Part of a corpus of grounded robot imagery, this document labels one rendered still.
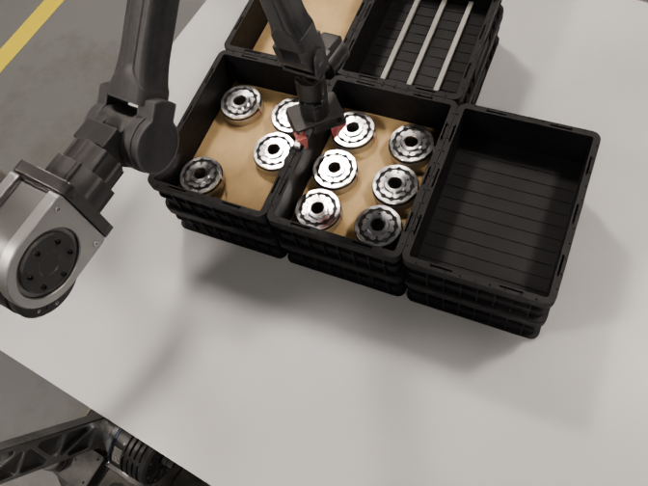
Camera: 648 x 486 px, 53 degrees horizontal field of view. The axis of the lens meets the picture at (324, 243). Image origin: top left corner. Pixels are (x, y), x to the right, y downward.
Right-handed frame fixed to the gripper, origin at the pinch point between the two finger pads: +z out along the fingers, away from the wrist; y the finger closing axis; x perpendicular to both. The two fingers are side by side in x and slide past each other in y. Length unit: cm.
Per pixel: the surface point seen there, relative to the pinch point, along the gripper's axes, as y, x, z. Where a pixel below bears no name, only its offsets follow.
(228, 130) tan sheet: 16.8, -24.4, 16.4
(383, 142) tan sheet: -15.9, -3.8, 14.5
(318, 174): 1.4, -0.6, 12.9
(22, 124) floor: 97, -140, 103
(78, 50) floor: 65, -170, 101
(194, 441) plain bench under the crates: 48, 40, 33
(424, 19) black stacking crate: -40, -34, 12
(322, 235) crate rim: 6.9, 18.2, 6.4
